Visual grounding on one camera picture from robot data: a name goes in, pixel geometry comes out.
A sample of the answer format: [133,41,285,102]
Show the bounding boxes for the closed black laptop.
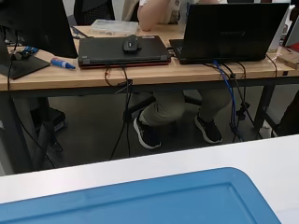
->
[77,35,172,69]

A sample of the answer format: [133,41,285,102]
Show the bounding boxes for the blue marker pen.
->
[50,57,77,70]

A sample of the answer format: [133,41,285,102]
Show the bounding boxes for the black monitor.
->
[0,0,78,59]

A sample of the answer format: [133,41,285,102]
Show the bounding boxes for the open black laptop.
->
[168,2,291,65]

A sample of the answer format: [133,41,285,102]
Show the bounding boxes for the wooden desk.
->
[0,23,299,175]

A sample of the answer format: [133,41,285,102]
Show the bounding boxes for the black office chair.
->
[73,0,116,26]

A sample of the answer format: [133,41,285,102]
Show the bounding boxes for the blue plastic box lid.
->
[0,166,283,224]

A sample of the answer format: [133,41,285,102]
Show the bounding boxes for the wooden block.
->
[275,46,299,70]

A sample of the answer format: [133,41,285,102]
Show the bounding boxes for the black desk cables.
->
[104,64,135,161]

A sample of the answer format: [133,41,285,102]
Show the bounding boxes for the blue cable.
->
[213,60,238,133]

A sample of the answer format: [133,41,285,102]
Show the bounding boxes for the black computer mouse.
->
[121,34,143,53]

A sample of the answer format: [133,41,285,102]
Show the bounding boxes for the clear plastic bag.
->
[90,19,140,35]

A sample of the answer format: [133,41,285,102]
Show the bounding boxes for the black flat pad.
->
[0,40,51,80]

